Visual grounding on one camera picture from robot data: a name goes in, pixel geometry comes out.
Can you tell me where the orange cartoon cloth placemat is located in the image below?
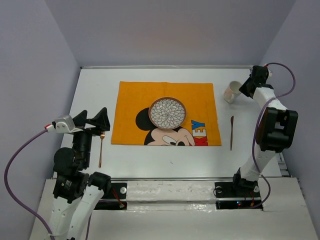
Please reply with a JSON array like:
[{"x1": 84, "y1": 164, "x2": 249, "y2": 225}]
[{"x1": 111, "y1": 81, "x2": 222, "y2": 147}]

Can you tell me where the patterned ceramic plate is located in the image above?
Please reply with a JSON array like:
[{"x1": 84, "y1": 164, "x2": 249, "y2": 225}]
[{"x1": 148, "y1": 96, "x2": 187, "y2": 130}]

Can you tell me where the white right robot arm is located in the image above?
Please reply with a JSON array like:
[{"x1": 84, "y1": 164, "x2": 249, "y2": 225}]
[{"x1": 230, "y1": 64, "x2": 299, "y2": 196}]

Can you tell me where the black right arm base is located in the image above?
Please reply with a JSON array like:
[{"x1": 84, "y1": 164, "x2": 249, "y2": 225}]
[{"x1": 213, "y1": 181, "x2": 263, "y2": 210}]

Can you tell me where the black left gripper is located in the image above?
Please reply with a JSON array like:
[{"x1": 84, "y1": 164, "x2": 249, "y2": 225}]
[{"x1": 72, "y1": 105, "x2": 111, "y2": 167}]

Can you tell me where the white ceramic mug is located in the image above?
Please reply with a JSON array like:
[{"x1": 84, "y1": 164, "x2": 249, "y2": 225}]
[{"x1": 223, "y1": 81, "x2": 242, "y2": 104}]

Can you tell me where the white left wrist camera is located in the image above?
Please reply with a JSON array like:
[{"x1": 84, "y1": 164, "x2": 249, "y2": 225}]
[{"x1": 44, "y1": 115, "x2": 83, "y2": 134}]

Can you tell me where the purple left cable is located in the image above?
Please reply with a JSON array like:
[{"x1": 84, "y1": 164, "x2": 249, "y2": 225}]
[{"x1": 3, "y1": 128, "x2": 92, "y2": 240}]

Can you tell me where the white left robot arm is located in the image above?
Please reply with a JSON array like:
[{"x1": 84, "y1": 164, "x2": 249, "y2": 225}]
[{"x1": 46, "y1": 107, "x2": 112, "y2": 240}]

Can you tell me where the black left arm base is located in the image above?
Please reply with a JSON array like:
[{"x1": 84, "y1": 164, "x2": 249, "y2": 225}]
[{"x1": 95, "y1": 181, "x2": 128, "y2": 211}]

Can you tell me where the copper knife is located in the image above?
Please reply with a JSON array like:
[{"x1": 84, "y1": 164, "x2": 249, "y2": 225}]
[{"x1": 230, "y1": 115, "x2": 234, "y2": 151}]

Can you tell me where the copper fork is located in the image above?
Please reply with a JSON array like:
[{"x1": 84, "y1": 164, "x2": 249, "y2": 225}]
[{"x1": 98, "y1": 131, "x2": 105, "y2": 169}]

